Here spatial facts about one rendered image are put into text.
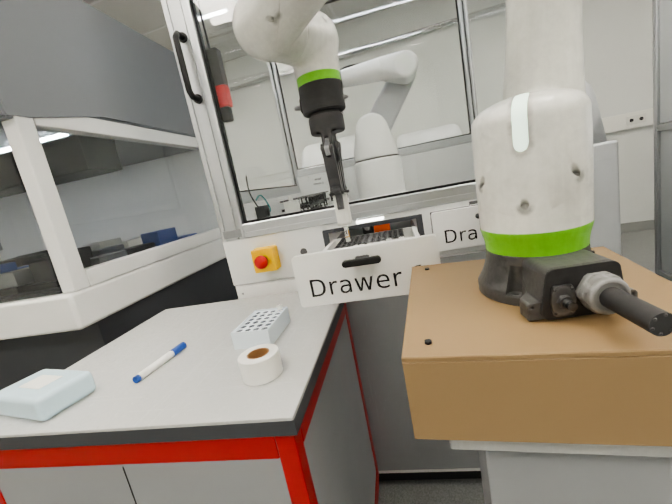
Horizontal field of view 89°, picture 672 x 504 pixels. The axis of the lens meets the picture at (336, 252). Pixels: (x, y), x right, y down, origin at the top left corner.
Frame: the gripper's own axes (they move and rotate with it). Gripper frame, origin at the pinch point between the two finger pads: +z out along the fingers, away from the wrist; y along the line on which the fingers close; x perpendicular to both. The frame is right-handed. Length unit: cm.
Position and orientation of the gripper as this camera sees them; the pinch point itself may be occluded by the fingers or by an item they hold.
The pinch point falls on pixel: (342, 209)
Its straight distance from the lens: 76.7
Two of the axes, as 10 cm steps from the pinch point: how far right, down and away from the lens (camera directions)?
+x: 9.7, -1.5, -1.9
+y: -1.6, 2.2, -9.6
